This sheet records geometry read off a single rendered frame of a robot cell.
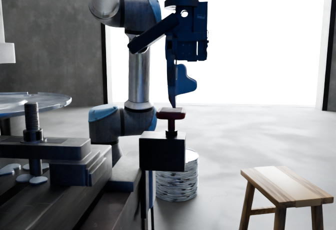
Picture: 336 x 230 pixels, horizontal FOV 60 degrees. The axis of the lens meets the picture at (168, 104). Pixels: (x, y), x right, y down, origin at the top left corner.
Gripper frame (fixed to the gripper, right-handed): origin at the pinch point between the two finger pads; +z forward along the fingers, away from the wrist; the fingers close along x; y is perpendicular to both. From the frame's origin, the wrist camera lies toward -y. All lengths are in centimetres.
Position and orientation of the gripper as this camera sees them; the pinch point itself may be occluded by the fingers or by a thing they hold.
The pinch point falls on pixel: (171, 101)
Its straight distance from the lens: 60.8
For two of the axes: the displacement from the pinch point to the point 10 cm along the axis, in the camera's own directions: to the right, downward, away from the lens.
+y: 9.9, 0.2, -1.0
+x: 1.1, -1.6, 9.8
